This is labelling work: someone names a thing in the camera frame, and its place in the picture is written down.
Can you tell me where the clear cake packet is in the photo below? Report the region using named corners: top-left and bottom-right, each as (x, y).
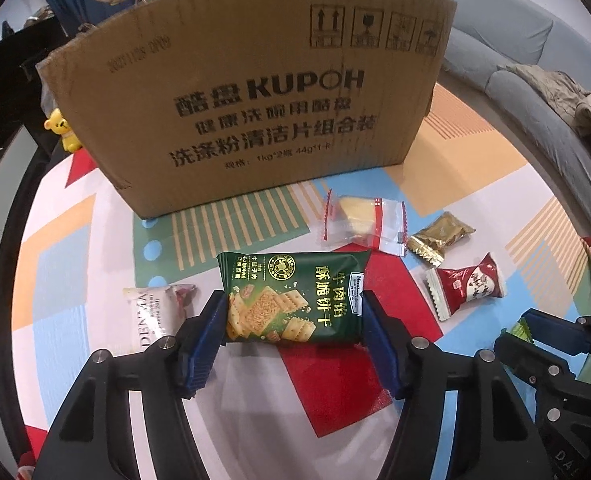
top-left (319, 188), bottom-right (409, 259)

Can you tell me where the gold candy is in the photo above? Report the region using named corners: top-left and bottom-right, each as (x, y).
top-left (406, 212), bottom-right (477, 267)

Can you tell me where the red and white candy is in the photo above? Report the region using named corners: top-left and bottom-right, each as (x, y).
top-left (425, 252), bottom-right (507, 322)

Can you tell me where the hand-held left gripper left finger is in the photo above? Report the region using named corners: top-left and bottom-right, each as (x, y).
top-left (34, 291), bottom-right (229, 480)

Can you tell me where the colourful patchwork tablecloth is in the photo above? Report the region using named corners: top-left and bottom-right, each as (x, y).
top-left (6, 80), bottom-right (591, 480)

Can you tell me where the beige quilted jacket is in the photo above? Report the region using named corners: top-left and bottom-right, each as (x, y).
top-left (499, 62), bottom-right (591, 152)

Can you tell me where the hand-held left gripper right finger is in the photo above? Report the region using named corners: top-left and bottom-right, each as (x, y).
top-left (363, 290), bottom-right (541, 480)

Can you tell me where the white and orange snack packet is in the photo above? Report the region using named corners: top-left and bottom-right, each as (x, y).
top-left (122, 284), bottom-right (197, 357)

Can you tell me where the green cracker packet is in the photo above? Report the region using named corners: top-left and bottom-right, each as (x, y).
top-left (217, 250), bottom-right (373, 347)

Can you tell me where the yellow bear toy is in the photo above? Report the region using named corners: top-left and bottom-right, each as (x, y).
top-left (44, 107), bottom-right (83, 154)

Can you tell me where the grey corner sofa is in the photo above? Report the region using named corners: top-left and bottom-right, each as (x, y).
top-left (381, 0), bottom-right (591, 177)

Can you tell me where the black upright piano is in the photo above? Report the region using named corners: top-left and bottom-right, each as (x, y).
top-left (0, 14), bottom-right (62, 113)

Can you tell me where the grey television cabinet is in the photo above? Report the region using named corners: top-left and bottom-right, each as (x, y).
top-left (0, 110), bottom-right (74, 281)

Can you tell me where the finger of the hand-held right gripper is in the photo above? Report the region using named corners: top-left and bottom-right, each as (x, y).
top-left (493, 335), bottom-right (591, 442)
top-left (520, 307), bottom-right (591, 357)

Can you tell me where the brown cardboard box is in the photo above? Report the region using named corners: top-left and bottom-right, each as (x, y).
top-left (36, 0), bottom-right (459, 220)

